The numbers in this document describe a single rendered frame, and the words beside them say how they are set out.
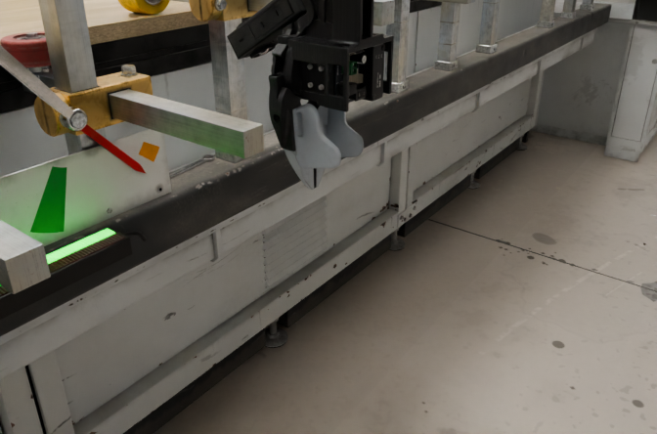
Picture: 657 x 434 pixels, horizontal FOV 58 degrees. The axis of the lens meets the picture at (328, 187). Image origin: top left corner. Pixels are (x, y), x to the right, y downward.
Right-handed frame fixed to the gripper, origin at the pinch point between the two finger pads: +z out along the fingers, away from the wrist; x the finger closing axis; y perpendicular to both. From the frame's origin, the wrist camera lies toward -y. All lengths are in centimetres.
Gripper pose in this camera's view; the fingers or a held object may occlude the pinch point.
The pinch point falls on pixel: (306, 173)
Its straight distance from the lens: 59.0
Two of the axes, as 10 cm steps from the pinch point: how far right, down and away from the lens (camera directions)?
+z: 0.0, 9.1, 4.2
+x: 6.0, -3.4, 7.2
